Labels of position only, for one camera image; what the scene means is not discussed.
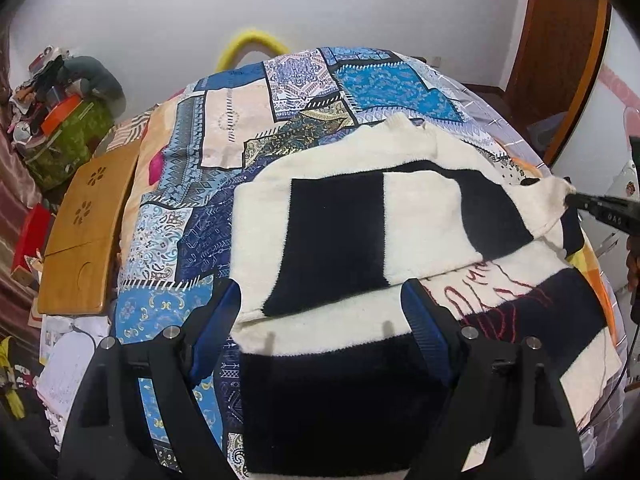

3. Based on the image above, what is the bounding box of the pile of white papers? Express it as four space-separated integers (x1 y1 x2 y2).
35 314 113 426

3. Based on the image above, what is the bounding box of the blue patchwork blanket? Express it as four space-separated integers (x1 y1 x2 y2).
107 46 621 480

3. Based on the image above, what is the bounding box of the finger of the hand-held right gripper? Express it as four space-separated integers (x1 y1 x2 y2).
564 190 640 237

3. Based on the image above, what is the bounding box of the red box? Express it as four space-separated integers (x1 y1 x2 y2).
11 205 53 273

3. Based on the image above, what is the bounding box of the yellow tube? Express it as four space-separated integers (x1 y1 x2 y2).
216 30 291 73

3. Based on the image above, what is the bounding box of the person's right hand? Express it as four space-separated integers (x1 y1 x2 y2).
626 236 640 286

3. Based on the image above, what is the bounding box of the orange box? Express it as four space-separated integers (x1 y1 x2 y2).
41 95 83 133

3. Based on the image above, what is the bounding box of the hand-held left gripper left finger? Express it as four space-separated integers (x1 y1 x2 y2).
59 279 246 480

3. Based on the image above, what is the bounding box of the wooden lap desk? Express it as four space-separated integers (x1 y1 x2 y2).
37 142 142 317

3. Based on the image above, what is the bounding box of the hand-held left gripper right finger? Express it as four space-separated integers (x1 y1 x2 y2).
400 279 586 480

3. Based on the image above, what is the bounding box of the maroon striped curtain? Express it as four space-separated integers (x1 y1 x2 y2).
0 25 51 341

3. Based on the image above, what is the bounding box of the green printed bag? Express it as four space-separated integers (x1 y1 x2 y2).
25 100 118 191

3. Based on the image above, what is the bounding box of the white and black sweater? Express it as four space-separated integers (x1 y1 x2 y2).
227 112 626 480

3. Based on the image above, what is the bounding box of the brown wooden door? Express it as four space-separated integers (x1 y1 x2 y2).
502 0 612 166

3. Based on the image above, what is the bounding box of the orange striped sheet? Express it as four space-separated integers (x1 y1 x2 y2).
567 247 623 341

